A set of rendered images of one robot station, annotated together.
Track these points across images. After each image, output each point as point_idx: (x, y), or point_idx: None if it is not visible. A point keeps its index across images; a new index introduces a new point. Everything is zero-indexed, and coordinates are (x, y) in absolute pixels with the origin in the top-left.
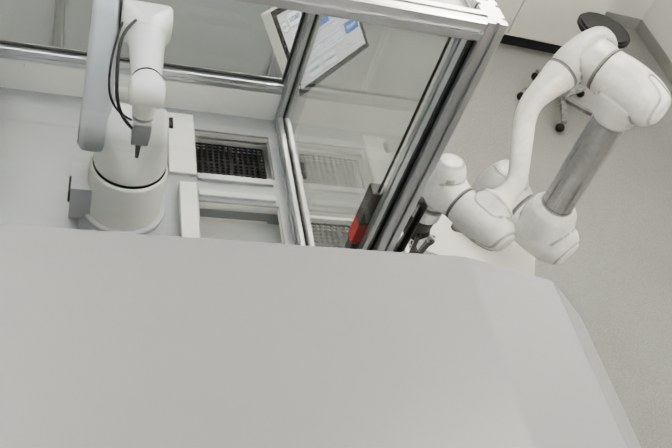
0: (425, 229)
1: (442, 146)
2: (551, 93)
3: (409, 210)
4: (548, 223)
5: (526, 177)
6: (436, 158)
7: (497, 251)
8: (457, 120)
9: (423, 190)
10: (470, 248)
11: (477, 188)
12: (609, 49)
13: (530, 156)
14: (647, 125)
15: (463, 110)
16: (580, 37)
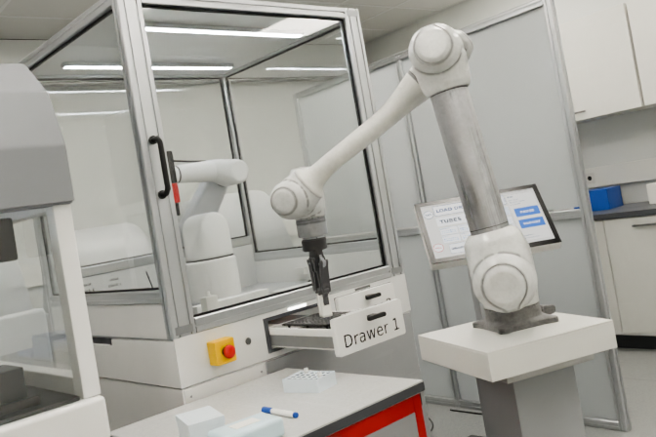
0: (306, 245)
1: (128, 79)
2: (394, 96)
3: (138, 139)
4: (465, 246)
5: (331, 153)
6: (130, 90)
7: (280, 212)
8: (125, 58)
9: (137, 119)
10: (469, 334)
11: None
12: None
13: (348, 140)
14: (425, 63)
15: (124, 49)
16: None
